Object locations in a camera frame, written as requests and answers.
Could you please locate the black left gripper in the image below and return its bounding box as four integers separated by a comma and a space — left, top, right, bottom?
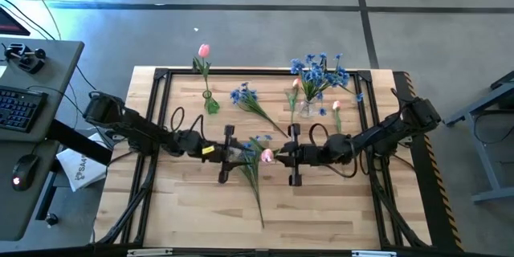
199, 124, 252, 185

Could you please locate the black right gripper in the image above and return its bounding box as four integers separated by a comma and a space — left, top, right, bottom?
275, 123, 324, 187

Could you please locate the pink artificial tulip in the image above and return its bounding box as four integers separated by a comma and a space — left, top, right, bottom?
331, 100, 343, 133
191, 43, 213, 101
259, 147, 282, 165
285, 78, 302, 124

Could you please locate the blue artificial flower bunch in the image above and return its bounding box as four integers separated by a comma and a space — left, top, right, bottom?
229, 82, 289, 139
239, 134, 274, 229
289, 51, 365, 116

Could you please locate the clear glass vase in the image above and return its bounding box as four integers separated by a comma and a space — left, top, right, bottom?
299, 96, 318, 120

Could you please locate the green glass vase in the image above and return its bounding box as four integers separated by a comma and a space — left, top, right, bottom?
202, 89, 221, 116

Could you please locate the silver metal hinge plate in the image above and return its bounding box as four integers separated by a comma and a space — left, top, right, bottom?
351, 250, 398, 257
126, 248, 173, 257

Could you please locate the black yellow hazard strip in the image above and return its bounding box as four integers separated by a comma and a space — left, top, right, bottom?
393, 71, 463, 252

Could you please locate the black desk support bar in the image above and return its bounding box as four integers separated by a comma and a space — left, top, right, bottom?
46, 118, 114, 166

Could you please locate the grey metal stand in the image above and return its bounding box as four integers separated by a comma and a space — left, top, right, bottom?
443, 70, 514, 204

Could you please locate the black computer mouse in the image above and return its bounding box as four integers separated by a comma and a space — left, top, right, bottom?
10, 153, 40, 192

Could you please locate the grey desk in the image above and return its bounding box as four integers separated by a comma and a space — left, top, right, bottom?
0, 36, 86, 243

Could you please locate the black keyboard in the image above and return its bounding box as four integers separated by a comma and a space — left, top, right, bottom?
0, 85, 50, 134

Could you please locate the black desk clamp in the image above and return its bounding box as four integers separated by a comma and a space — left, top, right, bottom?
4, 43, 47, 75

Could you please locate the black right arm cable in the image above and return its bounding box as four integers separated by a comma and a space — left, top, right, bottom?
308, 122, 359, 180

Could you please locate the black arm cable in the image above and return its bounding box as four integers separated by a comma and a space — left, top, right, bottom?
308, 122, 359, 180
169, 106, 206, 137

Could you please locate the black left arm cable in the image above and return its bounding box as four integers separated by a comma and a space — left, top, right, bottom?
169, 106, 206, 137

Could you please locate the black aluminium table frame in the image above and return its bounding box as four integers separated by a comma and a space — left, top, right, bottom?
94, 67, 433, 250

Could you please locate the yellow floor cable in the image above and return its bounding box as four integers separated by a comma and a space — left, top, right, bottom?
19, 0, 62, 41

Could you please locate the black floor cable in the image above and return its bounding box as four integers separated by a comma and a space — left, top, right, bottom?
0, 0, 57, 42

